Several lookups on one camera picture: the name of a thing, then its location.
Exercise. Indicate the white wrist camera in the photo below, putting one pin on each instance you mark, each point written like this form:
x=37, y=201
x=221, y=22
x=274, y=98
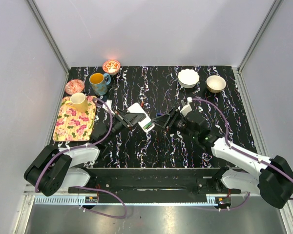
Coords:
x=109, y=103
x=186, y=107

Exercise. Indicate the blue mug yellow inside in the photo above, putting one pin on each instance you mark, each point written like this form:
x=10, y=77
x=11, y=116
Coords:
x=99, y=83

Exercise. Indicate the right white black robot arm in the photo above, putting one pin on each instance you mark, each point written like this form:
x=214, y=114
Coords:
x=271, y=178

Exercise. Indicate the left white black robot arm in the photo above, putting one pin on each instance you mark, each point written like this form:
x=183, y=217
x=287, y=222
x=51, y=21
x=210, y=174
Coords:
x=53, y=168

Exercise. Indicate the red patterned saucer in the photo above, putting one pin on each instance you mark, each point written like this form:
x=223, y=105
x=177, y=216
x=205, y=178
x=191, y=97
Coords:
x=74, y=86

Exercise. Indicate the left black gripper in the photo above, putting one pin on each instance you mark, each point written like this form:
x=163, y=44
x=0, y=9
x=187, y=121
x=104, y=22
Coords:
x=130, y=119

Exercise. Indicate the floral pink tray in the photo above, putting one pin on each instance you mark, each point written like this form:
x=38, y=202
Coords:
x=72, y=125

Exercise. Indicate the white slotted cable duct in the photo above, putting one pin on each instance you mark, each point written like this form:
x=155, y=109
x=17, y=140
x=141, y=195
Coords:
x=87, y=200

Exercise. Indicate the green yellow battery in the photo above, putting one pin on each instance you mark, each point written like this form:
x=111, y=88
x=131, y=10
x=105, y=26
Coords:
x=147, y=126

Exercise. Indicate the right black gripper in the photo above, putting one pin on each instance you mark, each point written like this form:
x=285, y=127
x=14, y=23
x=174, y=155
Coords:
x=175, y=114

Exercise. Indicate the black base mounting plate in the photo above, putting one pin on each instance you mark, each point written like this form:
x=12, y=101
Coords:
x=193, y=180

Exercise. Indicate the white remote control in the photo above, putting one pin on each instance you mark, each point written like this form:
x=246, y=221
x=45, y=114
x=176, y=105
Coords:
x=144, y=120

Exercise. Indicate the beige round bowl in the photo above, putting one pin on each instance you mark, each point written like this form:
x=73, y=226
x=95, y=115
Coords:
x=215, y=84

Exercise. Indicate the white scalloped bowl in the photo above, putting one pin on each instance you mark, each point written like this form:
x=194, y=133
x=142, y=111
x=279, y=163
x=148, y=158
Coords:
x=188, y=78

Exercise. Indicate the red patterned small bowl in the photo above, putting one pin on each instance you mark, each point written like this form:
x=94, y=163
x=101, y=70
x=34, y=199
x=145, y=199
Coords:
x=111, y=67

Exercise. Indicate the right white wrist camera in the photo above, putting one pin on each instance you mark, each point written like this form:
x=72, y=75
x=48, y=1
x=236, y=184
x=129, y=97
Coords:
x=186, y=107

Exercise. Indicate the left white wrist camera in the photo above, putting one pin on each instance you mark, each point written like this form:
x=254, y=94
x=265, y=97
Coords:
x=109, y=103

